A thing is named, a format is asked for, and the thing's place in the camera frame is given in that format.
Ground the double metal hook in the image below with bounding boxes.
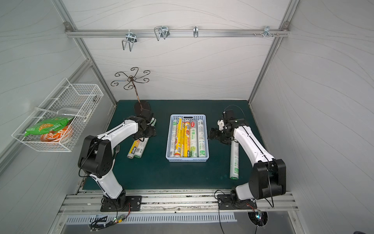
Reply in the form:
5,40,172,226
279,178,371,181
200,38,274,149
154,26,170,41
122,30,137,52

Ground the single metal hook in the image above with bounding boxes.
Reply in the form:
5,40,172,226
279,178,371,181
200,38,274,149
193,26,199,38

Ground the green snack bag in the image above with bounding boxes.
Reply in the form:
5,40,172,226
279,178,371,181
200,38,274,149
24,117,74,137

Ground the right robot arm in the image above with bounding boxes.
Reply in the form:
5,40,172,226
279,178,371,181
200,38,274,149
208,125,286,200

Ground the white vented cable duct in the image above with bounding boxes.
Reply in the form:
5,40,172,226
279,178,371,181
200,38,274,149
65,212,237,225

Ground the right base cable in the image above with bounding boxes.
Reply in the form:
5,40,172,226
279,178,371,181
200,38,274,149
214,189,227,234

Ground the orange snack bag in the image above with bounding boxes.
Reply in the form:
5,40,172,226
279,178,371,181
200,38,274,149
40,126,73,142

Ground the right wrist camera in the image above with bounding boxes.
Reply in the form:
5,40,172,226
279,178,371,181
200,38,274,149
217,110,237,131

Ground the yellow wrap roll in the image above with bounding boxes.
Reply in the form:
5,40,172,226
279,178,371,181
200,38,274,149
127,139,141,159
184,121,191,158
181,121,185,158
174,118,183,158

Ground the left base cable bundle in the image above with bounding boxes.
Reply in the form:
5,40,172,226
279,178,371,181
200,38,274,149
89,201,131,232

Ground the brown metal hook stand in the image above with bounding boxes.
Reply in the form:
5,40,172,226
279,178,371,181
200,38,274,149
110,67,153,119

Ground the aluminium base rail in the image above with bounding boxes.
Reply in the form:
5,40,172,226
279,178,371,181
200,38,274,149
58,189,299,215

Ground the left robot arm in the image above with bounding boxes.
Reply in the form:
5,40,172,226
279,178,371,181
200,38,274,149
78,116,156,201

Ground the white wire wall basket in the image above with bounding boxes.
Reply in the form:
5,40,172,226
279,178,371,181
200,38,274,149
12,79,103,152

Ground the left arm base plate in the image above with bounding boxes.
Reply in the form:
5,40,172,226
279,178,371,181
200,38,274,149
100,196,142,212

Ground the light blue plastic basket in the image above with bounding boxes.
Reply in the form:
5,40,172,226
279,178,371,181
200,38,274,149
166,114,209,162

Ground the metal hook right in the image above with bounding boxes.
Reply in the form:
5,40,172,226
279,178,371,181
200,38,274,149
253,26,279,38

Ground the double metal hook middle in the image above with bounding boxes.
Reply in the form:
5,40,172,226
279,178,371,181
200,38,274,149
154,26,170,41

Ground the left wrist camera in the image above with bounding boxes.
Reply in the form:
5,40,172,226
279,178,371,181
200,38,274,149
139,108,153,122

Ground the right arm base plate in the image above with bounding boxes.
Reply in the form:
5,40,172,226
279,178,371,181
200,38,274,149
214,194,257,210

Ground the aluminium top rail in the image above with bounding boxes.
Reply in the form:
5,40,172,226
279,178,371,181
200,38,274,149
65,28,291,39

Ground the green table mat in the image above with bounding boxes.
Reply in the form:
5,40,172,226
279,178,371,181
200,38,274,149
114,100,261,190

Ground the double metal hook left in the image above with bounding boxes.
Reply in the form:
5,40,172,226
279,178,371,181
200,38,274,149
122,30,137,52

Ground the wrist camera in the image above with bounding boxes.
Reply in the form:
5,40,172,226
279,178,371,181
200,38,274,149
139,108,153,122
217,110,237,131

